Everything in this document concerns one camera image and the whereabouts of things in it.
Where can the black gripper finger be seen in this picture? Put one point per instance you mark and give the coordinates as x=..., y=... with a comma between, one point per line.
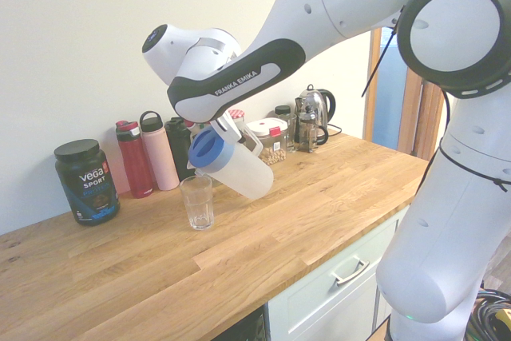
x=241, y=138

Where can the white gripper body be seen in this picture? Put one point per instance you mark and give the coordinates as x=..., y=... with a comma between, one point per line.
x=225, y=124

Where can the translucent pitcher with blue lid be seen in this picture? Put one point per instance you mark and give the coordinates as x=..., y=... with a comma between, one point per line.
x=239, y=173

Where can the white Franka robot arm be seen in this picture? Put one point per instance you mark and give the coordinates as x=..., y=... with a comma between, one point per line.
x=439, y=197

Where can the black water bottle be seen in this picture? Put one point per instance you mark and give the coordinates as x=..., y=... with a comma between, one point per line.
x=179, y=149

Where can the red water bottle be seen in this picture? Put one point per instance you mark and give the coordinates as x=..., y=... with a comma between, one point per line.
x=135, y=161

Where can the jar with red checkered lid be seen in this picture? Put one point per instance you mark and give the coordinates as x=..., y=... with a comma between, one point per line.
x=237, y=114

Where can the food container with white lid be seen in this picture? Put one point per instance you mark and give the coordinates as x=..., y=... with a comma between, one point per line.
x=273, y=137

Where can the glass jar with black lid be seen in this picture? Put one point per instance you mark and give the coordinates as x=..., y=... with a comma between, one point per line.
x=288, y=129

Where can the glass French press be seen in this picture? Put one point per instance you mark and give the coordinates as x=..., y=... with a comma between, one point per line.
x=311, y=129

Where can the pink insulated bottle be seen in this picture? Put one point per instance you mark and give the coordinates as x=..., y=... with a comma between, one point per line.
x=159, y=153

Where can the clear faceted drinking glass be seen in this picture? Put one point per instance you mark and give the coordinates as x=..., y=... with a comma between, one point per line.
x=197, y=201

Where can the steel electric kettle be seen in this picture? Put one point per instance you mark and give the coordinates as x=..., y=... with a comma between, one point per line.
x=321, y=105

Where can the black Vega protein tub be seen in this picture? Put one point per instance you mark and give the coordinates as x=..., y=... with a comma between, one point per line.
x=89, y=185

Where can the pale green cabinet drawer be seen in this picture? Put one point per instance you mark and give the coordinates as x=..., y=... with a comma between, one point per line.
x=319, y=301

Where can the dark appliance under counter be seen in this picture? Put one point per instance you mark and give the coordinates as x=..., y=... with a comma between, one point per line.
x=249, y=327

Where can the yellow power box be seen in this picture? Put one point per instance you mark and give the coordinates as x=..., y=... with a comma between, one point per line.
x=504, y=323

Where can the wooden door frame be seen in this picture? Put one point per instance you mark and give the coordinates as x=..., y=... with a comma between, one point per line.
x=413, y=117

